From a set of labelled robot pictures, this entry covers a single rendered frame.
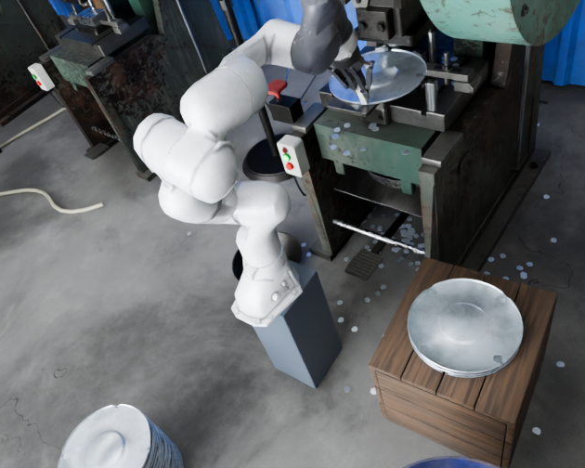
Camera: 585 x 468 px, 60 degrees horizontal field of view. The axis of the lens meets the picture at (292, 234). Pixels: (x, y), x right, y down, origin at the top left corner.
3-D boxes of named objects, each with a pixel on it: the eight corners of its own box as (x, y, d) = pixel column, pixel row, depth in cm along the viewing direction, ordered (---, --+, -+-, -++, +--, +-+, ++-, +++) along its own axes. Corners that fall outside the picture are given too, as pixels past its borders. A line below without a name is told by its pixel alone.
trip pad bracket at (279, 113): (302, 152, 179) (288, 105, 166) (281, 146, 185) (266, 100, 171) (312, 142, 182) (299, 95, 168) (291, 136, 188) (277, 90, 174)
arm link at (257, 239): (300, 271, 133) (276, 203, 116) (238, 266, 140) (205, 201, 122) (311, 240, 140) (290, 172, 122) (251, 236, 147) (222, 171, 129)
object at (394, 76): (317, 105, 150) (316, 102, 149) (344, 53, 167) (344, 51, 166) (416, 105, 138) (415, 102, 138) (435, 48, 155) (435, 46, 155)
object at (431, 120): (445, 133, 148) (444, 115, 144) (321, 106, 173) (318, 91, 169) (488, 77, 162) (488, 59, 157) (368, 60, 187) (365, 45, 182)
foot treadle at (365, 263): (368, 289, 183) (366, 279, 180) (344, 279, 189) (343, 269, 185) (443, 185, 209) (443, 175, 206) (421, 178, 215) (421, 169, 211)
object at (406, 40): (414, 55, 145) (412, 36, 141) (355, 47, 156) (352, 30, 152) (440, 27, 152) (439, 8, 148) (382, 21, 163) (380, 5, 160)
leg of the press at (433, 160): (454, 314, 181) (448, 95, 117) (424, 301, 187) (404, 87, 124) (550, 156, 221) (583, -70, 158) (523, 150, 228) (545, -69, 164)
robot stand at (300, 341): (316, 389, 174) (282, 317, 142) (275, 368, 183) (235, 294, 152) (343, 347, 182) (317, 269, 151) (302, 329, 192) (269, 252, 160)
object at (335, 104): (372, 150, 150) (366, 112, 141) (333, 140, 158) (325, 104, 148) (413, 103, 161) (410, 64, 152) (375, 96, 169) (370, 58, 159)
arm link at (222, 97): (136, 93, 85) (209, 141, 80) (211, 57, 95) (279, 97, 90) (144, 177, 99) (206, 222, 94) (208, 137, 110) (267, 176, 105)
